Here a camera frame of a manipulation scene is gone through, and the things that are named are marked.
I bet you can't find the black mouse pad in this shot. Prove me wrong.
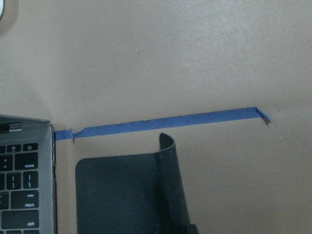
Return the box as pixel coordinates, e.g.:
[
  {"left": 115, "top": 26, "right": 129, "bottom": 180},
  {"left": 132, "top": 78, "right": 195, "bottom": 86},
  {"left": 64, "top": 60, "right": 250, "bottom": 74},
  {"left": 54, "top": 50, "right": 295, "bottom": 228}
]
[{"left": 75, "top": 133, "right": 198, "bottom": 234}]

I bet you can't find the silver grey laptop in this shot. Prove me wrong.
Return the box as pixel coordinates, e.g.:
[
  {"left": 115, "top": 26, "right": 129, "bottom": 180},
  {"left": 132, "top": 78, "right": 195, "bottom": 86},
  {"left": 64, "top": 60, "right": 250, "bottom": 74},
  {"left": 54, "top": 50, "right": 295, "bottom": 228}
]
[{"left": 0, "top": 115, "right": 58, "bottom": 234}]

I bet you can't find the blue tape line crosswise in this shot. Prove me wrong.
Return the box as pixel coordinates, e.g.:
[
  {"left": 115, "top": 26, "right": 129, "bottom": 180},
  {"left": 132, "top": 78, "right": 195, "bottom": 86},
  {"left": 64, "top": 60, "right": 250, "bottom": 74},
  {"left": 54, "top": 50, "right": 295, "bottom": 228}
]
[{"left": 55, "top": 107, "right": 271, "bottom": 141}]

